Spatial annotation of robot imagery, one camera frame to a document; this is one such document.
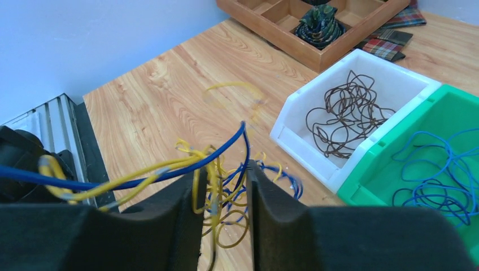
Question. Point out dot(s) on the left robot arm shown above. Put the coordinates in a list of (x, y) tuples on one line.
[(21, 150)]

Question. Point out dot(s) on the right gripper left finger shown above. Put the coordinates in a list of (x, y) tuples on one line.
[(159, 233)]

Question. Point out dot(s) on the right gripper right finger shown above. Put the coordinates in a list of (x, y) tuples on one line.
[(289, 235)]

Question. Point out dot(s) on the green plastic bin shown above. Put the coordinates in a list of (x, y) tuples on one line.
[(429, 159)]

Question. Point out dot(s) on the rolled green cloth bottom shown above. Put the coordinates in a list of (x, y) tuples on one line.
[(319, 26)]

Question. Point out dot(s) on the plaid cloth under tray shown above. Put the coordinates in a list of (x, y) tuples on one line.
[(387, 42)]

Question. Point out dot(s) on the white plastic bin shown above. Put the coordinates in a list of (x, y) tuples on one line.
[(330, 123)]

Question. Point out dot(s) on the wooden compartment tray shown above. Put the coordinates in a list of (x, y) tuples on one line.
[(276, 21)]

